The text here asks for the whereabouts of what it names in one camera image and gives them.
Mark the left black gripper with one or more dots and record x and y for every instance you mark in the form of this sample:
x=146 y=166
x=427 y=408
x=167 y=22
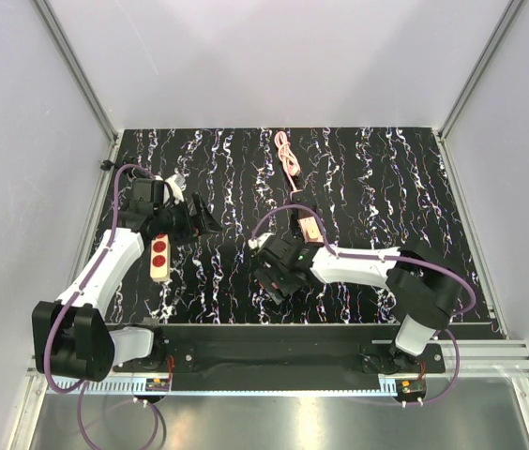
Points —
x=204 y=220

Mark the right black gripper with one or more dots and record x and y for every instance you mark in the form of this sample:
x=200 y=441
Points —
x=265 y=275

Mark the beige red power strip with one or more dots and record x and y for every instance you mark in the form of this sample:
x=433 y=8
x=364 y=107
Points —
x=160 y=259

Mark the pink power strip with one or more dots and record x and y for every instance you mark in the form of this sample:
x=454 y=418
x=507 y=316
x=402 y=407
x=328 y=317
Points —
x=309 y=227

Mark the pink charger plug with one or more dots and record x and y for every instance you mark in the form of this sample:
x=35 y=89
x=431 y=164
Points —
x=304 y=198

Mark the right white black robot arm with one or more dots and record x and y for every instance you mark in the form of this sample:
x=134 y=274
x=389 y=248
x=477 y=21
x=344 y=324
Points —
x=426 y=289

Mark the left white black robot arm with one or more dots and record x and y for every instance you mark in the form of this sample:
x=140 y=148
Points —
x=71 y=338

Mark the black marbled mat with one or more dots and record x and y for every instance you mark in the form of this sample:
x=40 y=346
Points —
x=374 y=187

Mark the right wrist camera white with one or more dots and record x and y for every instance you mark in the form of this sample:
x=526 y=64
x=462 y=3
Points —
x=256 y=243

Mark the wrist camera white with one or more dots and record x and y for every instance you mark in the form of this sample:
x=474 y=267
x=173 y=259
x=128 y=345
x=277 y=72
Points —
x=175 y=186
x=256 y=243

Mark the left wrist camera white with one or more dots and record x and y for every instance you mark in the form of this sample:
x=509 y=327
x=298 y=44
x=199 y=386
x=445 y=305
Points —
x=175 y=186

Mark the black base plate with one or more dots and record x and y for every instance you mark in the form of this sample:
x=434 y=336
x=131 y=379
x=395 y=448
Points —
x=194 y=346

